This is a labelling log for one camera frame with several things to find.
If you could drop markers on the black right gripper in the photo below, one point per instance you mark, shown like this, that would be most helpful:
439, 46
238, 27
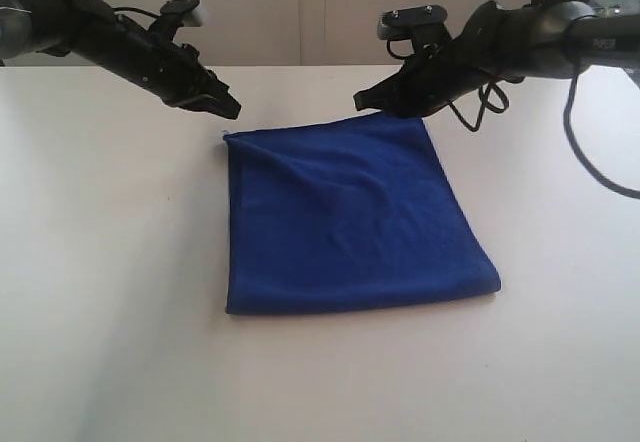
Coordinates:
423, 86

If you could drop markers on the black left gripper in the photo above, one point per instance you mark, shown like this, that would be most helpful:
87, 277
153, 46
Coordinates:
148, 58

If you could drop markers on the blue microfiber towel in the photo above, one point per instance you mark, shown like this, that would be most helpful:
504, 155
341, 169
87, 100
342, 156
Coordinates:
351, 215

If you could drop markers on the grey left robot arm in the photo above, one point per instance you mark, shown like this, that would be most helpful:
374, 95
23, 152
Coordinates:
106, 36

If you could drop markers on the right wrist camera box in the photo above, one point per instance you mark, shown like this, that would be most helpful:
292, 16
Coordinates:
423, 26

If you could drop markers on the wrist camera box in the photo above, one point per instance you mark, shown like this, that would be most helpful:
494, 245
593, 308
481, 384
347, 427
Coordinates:
423, 26
177, 14

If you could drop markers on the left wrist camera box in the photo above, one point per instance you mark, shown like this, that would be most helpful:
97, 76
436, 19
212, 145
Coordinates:
177, 14

